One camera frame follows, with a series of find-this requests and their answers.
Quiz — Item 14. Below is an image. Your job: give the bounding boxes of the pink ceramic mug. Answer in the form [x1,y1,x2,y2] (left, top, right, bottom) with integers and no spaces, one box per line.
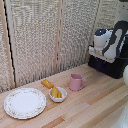
[69,73,87,92]

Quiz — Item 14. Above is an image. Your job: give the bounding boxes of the white rounded blurry object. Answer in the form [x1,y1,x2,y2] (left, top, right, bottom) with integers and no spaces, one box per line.
[110,102,128,128]

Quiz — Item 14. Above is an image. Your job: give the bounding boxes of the yellow food pieces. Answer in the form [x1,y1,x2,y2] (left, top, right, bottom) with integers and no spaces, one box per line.
[50,86,64,99]

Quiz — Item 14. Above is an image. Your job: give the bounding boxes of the beige woven folding screen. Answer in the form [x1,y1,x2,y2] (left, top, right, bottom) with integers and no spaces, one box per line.
[0,0,128,94]

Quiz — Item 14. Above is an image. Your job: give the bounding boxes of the orange rectangular bread piece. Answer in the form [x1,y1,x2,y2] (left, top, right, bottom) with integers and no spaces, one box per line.
[40,79,55,90]

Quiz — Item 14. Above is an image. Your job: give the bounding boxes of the small white bowl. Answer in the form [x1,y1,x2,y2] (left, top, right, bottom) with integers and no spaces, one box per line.
[48,86,68,103]

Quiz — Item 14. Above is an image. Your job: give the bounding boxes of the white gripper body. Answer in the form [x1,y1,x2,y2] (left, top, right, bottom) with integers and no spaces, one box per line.
[88,45,116,64]

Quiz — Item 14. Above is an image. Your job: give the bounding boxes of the white floral-rimmed plate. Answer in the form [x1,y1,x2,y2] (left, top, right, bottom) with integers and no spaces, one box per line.
[3,87,48,120]

